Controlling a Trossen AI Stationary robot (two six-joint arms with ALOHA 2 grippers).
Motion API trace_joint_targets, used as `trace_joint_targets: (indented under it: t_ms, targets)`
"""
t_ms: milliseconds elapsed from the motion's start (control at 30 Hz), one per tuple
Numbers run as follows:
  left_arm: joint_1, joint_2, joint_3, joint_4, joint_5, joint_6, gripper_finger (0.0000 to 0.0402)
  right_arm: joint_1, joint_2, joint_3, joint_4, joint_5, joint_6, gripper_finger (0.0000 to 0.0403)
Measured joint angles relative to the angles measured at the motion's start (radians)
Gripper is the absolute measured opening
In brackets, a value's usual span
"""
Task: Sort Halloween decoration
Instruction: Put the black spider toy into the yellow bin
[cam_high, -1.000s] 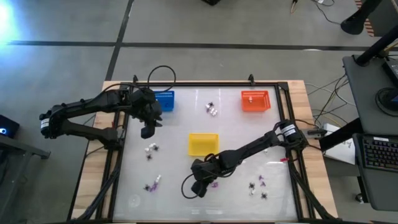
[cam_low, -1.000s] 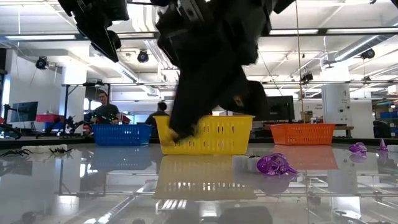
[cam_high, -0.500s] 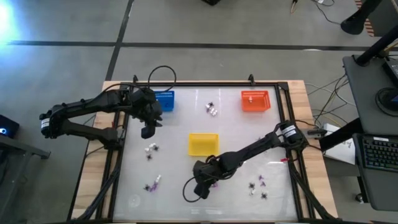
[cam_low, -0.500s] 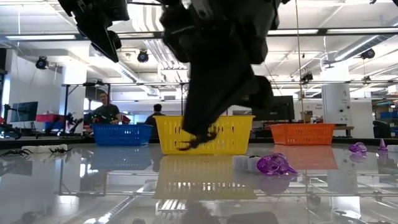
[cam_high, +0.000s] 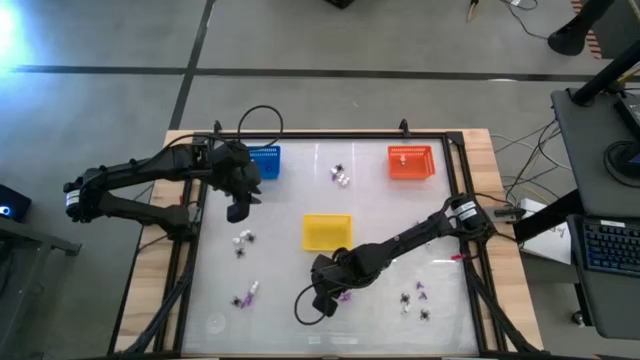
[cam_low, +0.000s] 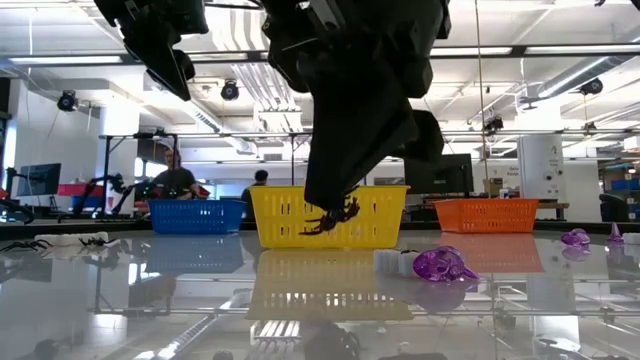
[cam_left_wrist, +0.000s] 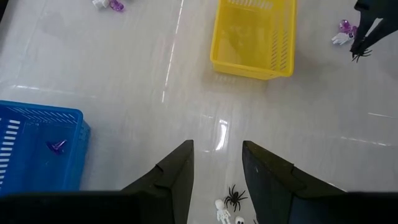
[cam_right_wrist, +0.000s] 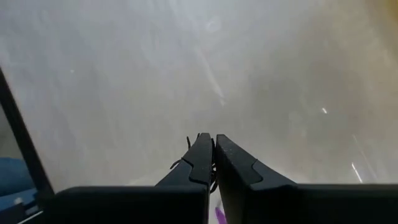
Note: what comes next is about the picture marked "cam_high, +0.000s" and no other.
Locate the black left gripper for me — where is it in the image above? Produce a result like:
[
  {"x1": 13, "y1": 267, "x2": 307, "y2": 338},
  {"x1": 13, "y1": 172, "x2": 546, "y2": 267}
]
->
[{"x1": 207, "y1": 142, "x2": 263, "y2": 206}]

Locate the yellow plastic basket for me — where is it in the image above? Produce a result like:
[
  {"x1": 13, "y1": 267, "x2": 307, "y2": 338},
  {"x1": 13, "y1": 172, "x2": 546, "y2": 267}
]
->
[{"x1": 302, "y1": 213, "x2": 354, "y2": 252}]

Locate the blue plastic basket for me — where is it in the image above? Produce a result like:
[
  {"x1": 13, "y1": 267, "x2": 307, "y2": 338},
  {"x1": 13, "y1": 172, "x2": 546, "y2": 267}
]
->
[{"x1": 248, "y1": 144, "x2": 282, "y2": 180}]

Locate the orange plastic basket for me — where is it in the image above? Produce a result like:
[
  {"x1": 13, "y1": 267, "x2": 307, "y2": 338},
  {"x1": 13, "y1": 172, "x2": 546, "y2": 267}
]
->
[{"x1": 387, "y1": 144, "x2": 436, "y2": 180}]

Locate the white paper sheet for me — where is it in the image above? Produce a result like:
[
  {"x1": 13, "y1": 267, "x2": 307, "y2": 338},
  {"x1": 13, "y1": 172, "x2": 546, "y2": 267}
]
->
[{"x1": 518, "y1": 197, "x2": 574, "y2": 266}]

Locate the grey metal stand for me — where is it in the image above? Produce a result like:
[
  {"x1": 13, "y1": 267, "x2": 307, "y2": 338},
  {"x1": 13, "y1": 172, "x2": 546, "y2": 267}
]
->
[{"x1": 0, "y1": 217, "x2": 82, "y2": 359}]

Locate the black desk leg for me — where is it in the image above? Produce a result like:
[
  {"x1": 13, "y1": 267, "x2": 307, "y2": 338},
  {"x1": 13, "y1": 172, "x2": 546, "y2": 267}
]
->
[{"x1": 512, "y1": 188, "x2": 586, "y2": 245}]

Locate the black box with blue light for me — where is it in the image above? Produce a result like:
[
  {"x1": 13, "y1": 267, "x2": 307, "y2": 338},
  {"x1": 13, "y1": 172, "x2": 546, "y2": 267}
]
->
[{"x1": 0, "y1": 183, "x2": 32, "y2": 224}]

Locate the black keyboard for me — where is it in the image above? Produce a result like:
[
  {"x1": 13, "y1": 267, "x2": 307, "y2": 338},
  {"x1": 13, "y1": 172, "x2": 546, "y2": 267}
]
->
[{"x1": 567, "y1": 213, "x2": 640, "y2": 281}]

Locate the grey desk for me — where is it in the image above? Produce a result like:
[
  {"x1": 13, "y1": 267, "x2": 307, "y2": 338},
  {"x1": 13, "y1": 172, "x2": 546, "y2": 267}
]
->
[{"x1": 549, "y1": 87, "x2": 640, "y2": 341}]

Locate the round black monitor base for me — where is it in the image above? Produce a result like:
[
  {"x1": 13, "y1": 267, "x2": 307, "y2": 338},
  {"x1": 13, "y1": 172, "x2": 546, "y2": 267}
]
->
[{"x1": 603, "y1": 139, "x2": 640, "y2": 189}]

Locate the black chair foot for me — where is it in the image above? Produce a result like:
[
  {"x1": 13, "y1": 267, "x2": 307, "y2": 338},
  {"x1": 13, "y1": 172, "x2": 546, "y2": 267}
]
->
[{"x1": 547, "y1": 0, "x2": 617, "y2": 56}]

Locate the black pole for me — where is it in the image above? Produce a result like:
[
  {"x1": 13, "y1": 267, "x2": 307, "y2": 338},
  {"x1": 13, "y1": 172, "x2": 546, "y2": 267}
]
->
[{"x1": 569, "y1": 39, "x2": 640, "y2": 107}]

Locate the black device on desk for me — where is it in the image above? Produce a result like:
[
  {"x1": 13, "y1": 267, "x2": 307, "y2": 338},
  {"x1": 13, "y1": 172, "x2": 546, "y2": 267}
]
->
[{"x1": 614, "y1": 92, "x2": 640, "y2": 139}]

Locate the orange striped mat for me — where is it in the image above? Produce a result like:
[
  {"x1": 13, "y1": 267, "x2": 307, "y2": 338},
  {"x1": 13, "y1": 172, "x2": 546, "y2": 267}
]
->
[{"x1": 571, "y1": 0, "x2": 604, "y2": 60}]

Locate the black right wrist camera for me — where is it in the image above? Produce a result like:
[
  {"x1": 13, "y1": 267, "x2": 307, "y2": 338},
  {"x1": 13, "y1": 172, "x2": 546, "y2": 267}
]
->
[{"x1": 312, "y1": 293, "x2": 339, "y2": 319}]

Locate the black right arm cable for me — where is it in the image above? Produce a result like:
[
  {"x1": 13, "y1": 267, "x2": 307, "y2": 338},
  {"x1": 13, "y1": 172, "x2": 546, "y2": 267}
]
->
[{"x1": 293, "y1": 282, "x2": 331, "y2": 326}]

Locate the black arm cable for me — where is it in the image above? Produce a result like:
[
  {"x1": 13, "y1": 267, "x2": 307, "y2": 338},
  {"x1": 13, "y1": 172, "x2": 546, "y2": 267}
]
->
[
  {"x1": 293, "y1": 282, "x2": 331, "y2": 326},
  {"x1": 236, "y1": 104, "x2": 285, "y2": 151}
]

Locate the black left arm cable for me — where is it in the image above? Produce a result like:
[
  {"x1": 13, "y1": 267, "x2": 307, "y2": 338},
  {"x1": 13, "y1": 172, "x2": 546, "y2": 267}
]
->
[{"x1": 236, "y1": 104, "x2": 285, "y2": 151}]

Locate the black aluminium table frame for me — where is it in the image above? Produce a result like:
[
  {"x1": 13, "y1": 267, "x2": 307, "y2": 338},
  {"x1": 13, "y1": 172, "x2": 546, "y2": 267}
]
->
[{"x1": 110, "y1": 119, "x2": 540, "y2": 359}]

